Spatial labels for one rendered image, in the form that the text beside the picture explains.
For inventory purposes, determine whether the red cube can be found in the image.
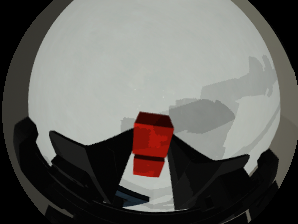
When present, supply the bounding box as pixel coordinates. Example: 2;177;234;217
132;112;174;157
133;153;165;177

